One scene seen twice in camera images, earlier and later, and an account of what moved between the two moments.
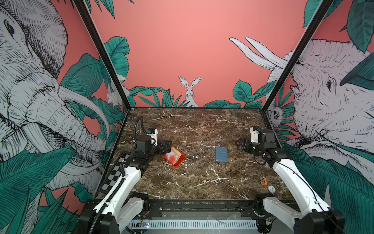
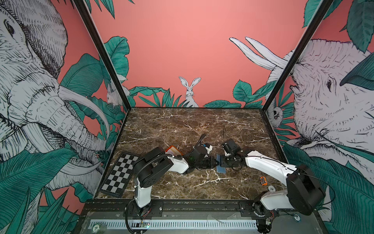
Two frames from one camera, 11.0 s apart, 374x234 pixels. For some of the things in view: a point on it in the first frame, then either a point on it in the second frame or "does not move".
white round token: [271, 188] does not move
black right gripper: [247, 148] to [223, 163]
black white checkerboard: [116, 174] does not move
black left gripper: [167, 147] to [209, 159]
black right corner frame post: [321, 11] does not move
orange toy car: [263, 180] does not move
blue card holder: [221, 154] to [221, 169]
